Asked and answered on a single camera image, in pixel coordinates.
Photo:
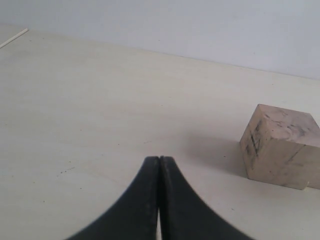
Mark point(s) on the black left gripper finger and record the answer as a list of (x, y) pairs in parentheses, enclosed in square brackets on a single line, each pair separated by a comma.
[(134, 215)]

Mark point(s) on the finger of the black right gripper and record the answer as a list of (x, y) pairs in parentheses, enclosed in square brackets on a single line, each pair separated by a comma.
[(183, 214)]

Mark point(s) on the thin white stick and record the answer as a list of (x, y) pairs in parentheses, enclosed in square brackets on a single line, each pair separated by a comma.
[(3, 44)]

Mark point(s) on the second largest wooden cube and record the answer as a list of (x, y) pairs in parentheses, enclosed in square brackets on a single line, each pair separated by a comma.
[(314, 184)]

